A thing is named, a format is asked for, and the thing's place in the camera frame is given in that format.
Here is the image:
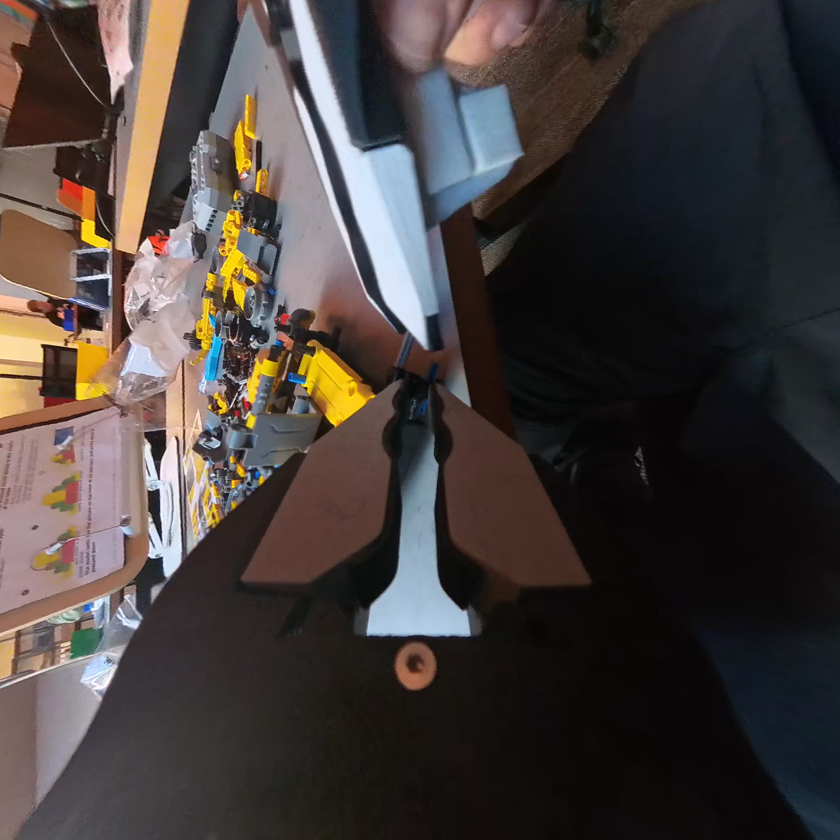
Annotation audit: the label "pile of loose toy bricks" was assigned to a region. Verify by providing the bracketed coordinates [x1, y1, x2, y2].
[183, 92, 317, 435]

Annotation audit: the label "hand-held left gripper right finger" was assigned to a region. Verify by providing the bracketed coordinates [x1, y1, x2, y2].
[430, 385, 593, 611]

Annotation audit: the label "yellow toy brick vehicle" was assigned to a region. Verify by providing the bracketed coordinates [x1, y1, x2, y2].
[196, 308, 376, 481]

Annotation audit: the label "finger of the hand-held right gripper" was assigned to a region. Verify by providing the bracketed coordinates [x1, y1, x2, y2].
[281, 0, 448, 354]
[399, 65, 527, 232]

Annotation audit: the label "person's right hand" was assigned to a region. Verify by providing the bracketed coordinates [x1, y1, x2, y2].
[367, 0, 560, 74]

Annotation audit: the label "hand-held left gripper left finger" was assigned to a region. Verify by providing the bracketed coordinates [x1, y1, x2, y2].
[238, 382, 406, 593]

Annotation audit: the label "person's legs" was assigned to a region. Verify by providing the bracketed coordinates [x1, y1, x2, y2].
[470, 0, 840, 840]

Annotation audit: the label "orange wooden table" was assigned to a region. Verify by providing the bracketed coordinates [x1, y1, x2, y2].
[111, 0, 238, 252]

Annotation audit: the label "clear plastic bags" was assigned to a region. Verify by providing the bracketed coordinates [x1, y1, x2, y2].
[91, 222, 212, 409]

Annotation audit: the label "black brick connector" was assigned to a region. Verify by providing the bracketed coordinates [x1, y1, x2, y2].
[394, 335, 442, 425]

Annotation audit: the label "grey battery box brick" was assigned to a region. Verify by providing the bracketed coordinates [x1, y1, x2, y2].
[187, 137, 238, 238]

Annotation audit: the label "printed instruction sign sheet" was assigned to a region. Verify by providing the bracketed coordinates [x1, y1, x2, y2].
[0, 399, 153, 639]

